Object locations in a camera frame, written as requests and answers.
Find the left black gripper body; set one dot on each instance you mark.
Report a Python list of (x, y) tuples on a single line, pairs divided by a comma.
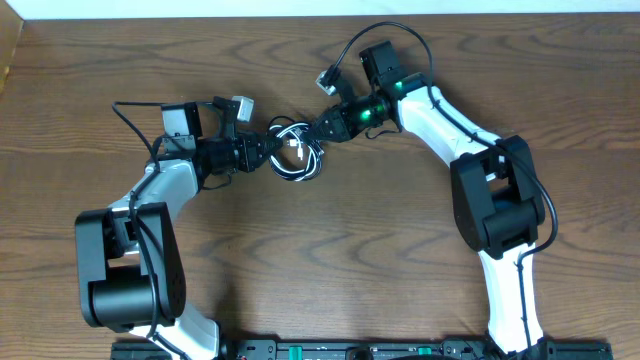
[(223, 155)]

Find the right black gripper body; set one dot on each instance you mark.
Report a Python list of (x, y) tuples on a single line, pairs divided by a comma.
[(360, 114)]

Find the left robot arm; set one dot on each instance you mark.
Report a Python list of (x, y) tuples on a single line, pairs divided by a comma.
[(130, 274)]

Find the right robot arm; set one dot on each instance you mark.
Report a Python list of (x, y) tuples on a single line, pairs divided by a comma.
[(497, 203)]

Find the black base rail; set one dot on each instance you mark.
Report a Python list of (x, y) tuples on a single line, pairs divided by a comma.
[(447, 349)]

